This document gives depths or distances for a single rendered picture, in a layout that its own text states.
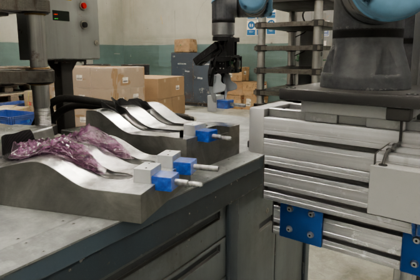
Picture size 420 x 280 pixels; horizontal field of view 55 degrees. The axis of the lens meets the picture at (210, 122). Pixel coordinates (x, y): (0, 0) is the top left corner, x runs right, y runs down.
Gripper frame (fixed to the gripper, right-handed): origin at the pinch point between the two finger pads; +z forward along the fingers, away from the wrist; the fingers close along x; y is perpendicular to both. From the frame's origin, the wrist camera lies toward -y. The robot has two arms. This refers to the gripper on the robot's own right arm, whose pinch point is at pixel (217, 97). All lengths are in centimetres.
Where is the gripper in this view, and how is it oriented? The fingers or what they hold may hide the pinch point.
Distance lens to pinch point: 134.7
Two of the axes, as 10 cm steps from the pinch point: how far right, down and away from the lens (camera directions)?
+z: 0.0, 9.9, 1.7
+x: 5.6, -1.4, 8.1
